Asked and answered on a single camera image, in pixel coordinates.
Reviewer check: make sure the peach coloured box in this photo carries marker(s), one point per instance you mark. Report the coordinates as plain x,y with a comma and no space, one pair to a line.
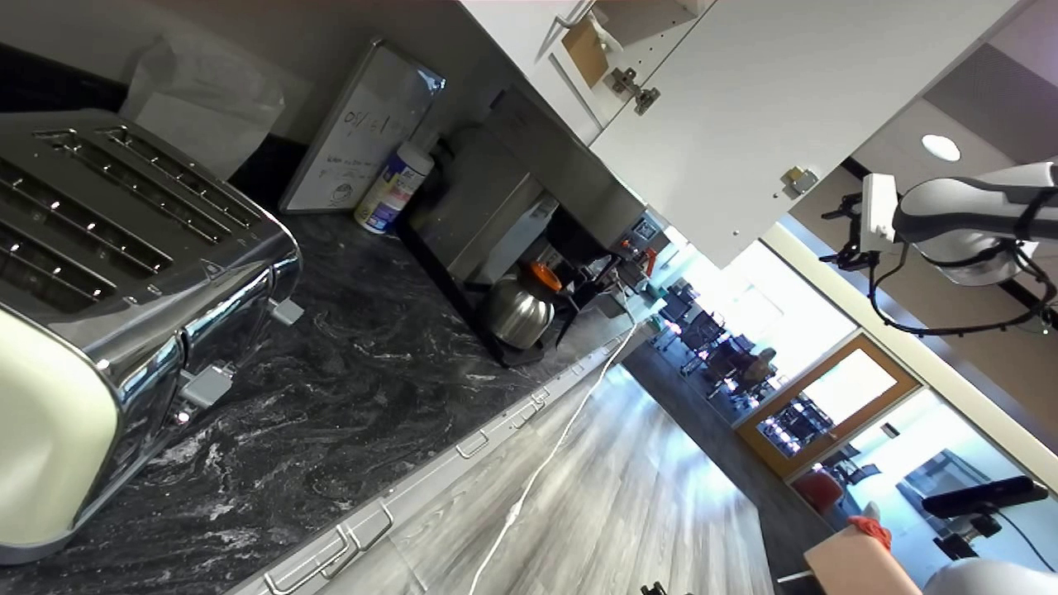
853,562

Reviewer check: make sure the dark office chairs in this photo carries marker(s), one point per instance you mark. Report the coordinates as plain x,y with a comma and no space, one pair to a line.
717,347

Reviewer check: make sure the round ceiling light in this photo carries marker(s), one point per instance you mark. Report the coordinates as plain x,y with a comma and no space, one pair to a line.
941,148

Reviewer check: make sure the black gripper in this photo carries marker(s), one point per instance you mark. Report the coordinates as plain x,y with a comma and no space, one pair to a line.
848,205

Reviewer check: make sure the grey toaster lever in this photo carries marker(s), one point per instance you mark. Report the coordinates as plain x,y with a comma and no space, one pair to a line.
210,384
289,313

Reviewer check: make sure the steel carafe orange lid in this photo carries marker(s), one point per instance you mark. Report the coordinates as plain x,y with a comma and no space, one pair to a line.
523,316

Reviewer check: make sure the black camera on tripod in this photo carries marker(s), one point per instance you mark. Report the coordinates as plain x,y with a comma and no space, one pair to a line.
976,499

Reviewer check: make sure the chrome and cream toaster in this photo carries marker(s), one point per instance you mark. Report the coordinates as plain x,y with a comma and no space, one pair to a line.
122,276

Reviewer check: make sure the wooden framed glass door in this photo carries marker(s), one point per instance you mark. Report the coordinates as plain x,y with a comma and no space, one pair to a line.
780,448

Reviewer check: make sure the translucent plastic bag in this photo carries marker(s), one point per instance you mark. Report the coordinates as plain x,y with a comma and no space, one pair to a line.
202,102

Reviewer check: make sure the white wipes canister blue label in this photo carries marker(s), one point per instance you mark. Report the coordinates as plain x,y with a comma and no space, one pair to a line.
391,192

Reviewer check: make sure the small black floor object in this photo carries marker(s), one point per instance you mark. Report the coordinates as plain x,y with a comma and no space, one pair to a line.
656,585

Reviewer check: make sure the steel drip coffee maker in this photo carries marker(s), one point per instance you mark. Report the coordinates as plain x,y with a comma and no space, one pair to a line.
485,208

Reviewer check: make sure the red bin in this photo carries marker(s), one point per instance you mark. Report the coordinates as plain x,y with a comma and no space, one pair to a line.
819,490

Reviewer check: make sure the white wall cabinet body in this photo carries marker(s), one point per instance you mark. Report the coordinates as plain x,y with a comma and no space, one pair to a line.
509,34

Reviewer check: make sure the metal door hinge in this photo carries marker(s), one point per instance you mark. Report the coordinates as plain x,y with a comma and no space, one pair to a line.
798,184
634,89

